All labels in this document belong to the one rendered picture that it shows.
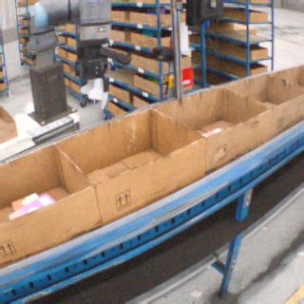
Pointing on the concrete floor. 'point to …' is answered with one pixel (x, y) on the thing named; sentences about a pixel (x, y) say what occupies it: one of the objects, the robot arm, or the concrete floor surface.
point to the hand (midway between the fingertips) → (101, 102)
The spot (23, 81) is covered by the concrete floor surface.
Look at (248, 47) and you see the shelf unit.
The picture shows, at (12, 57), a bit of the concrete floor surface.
